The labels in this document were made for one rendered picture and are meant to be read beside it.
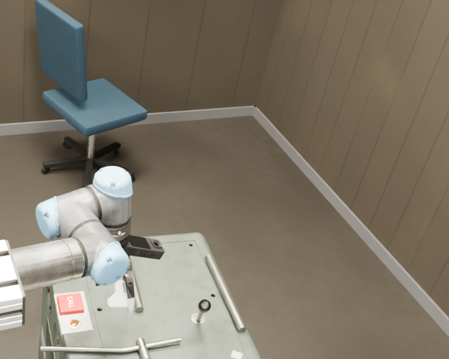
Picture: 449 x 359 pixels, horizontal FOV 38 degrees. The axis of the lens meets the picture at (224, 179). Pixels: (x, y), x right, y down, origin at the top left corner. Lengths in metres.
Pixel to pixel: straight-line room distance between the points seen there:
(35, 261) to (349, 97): 3.37
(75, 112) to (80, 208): 2.68
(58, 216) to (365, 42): 3.15
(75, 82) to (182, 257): 2.13
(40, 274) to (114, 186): 0.25
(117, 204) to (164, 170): 3.13
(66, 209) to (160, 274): 0.63
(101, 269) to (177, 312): 0.61
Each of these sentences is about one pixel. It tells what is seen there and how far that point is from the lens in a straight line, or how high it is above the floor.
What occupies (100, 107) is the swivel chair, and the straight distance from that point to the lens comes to 4.03.
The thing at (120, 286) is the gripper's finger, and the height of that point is 1.49.
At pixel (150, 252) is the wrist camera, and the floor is 1.55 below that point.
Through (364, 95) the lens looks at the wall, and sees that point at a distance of 4.20.
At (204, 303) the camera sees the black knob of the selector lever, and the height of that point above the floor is 1.40.
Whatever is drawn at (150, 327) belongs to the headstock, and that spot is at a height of 1.26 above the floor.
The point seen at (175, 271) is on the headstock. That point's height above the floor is 1.26.
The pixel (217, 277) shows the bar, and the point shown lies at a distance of 1.85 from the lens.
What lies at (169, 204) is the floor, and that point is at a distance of 4.16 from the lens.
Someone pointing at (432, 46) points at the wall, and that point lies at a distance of 3.78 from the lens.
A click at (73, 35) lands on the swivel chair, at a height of 1.00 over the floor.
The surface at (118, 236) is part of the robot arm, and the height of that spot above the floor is 1.63.
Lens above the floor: 2.54
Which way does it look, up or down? 34 degrees down
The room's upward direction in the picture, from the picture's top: 13 degrees clockwise
